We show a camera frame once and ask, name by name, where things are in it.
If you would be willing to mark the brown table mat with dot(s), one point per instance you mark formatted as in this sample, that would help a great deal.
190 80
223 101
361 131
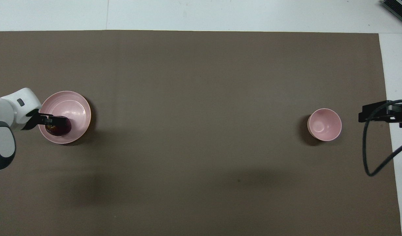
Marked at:
200 147

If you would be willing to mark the black ribbed device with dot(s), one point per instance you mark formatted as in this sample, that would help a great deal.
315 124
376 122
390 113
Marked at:
399 7

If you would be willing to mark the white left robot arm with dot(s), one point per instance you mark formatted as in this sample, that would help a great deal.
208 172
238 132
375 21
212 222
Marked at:
4 111

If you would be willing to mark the pink bowl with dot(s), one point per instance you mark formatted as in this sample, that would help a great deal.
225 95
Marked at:
324 124

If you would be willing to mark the pink plate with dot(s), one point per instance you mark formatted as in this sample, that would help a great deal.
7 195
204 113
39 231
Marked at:
73 105

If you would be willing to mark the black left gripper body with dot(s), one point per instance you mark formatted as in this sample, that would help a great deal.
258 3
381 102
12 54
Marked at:
33 119

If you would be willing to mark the dark red apple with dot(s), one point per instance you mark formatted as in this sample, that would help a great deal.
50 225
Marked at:
58 129

